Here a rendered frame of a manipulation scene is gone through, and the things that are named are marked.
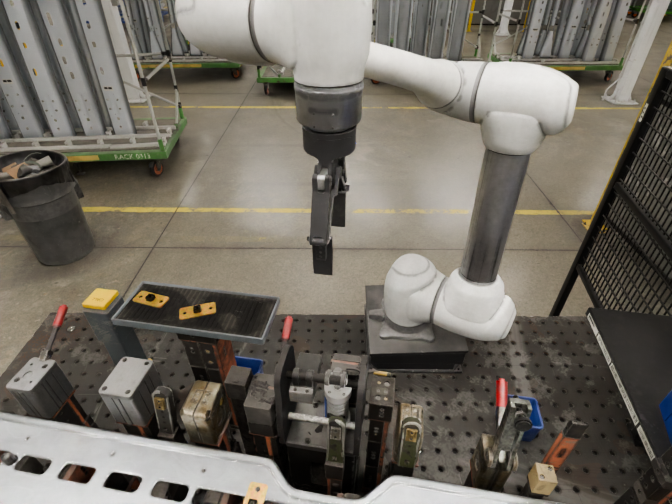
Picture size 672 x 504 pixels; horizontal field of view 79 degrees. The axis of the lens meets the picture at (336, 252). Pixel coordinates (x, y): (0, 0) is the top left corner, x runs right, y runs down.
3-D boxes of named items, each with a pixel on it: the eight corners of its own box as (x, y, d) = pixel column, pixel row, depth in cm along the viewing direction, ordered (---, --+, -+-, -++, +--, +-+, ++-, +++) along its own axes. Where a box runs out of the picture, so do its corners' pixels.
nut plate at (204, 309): (179, 320, 95) (178, 316, 94) (179, 309, 98) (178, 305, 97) (216, 313, 96) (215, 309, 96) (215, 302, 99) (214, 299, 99)
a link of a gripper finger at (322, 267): (332, 236, 59) (331, 239, 59) (333, 272, 64) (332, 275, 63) (312, 234, 60) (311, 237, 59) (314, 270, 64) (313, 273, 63)
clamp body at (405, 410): (376, 515, 104) (387, 440, 81) (379, 469, 113) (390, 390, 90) (412, 521, 102) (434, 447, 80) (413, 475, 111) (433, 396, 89)
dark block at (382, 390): (361, 492, 108) (368, 402, 82) (364, 466, 113) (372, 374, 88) (379, 496, 107) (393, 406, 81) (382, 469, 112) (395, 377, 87)
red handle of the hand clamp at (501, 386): (491, 462, 78) (492, 377, 83) (488, 460, 80) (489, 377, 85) (514, 465, 77) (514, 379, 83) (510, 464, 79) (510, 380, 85)
